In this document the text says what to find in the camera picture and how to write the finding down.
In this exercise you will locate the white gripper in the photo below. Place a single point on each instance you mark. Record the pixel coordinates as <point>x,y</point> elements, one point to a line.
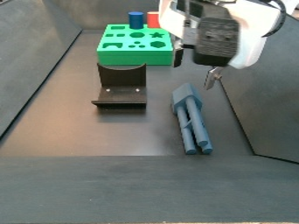
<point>255,19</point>

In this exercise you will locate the blue three prong object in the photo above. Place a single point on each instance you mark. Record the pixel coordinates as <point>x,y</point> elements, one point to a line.
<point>187,109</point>

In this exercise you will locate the black curved fixture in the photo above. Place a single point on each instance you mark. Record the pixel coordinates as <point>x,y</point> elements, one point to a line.
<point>121,87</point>

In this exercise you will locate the red rounded block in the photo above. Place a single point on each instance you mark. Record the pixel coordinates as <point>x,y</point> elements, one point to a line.
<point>152,19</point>

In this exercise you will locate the green shape sorter block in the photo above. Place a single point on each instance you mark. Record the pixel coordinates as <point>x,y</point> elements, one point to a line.
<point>125,46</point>

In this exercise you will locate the dark blue cylinder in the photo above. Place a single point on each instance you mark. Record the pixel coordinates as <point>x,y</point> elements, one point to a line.
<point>136,19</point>

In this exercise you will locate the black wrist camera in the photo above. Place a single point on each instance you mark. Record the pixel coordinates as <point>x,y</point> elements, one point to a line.
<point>216,41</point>

